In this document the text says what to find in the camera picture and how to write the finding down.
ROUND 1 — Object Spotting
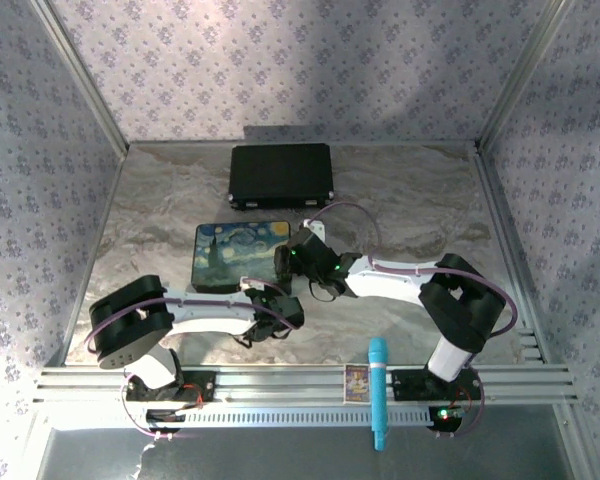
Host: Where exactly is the starry night painting tin box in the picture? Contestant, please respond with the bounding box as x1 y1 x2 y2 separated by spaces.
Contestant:
191 219 292 295

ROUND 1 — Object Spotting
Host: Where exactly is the black hard case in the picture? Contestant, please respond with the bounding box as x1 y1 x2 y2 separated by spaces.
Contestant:
228 143 337 211

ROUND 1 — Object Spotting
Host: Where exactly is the small purple picture card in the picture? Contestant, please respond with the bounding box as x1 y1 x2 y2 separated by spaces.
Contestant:
343 364 372 404

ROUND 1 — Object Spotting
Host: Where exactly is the blue toy microphone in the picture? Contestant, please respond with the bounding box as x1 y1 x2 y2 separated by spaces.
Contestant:
367 337 391 452

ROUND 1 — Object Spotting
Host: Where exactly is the grey metal sheet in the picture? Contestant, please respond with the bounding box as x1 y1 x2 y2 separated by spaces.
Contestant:
34 428 576 480

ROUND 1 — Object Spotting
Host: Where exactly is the black circuit board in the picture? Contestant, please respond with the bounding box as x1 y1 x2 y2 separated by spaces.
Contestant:
146 408 187 434

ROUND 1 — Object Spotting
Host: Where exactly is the circuit board with lit LED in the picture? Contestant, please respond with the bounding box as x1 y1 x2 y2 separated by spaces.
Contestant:
427 405 467 434

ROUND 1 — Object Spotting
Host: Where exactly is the right gripper thin black cable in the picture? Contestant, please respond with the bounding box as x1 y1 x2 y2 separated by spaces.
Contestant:
307 276 347 304

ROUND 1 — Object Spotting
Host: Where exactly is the gripper thin black cable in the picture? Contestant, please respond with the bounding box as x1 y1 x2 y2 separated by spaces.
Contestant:
307 276 347 304
236 324 287 351

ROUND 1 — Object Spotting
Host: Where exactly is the left gripper thin black cable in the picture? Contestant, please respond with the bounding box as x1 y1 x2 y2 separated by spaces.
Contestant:
236 324 287 351

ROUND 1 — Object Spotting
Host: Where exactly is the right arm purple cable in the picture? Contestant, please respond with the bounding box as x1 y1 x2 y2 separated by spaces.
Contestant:
307 202 520 442

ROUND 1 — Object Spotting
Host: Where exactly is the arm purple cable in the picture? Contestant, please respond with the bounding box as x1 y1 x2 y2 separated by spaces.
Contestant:
307 202 520 442
82 277 302 444

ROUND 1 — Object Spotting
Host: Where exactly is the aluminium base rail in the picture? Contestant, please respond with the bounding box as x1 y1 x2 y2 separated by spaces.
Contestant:
36 366 580 404

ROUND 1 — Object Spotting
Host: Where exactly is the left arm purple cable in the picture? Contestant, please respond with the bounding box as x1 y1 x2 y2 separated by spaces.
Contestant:
82 277 302 444

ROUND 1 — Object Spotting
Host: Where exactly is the slotted grey cable tray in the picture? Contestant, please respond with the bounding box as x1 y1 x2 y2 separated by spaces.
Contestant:
129 402 462 431

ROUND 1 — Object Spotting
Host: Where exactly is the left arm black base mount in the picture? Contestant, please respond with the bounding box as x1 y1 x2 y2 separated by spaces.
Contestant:
124 371 217 404

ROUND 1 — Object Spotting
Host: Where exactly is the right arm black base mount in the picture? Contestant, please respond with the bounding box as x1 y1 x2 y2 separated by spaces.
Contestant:
389 368 482 402

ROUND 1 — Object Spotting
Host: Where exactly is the aluminium side rail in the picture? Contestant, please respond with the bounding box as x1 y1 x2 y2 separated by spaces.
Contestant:
472 141 549 362

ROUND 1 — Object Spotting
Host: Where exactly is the aluminium frame post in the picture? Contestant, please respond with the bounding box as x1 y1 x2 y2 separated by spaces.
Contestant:
29 0 131 152
478 0 577 147

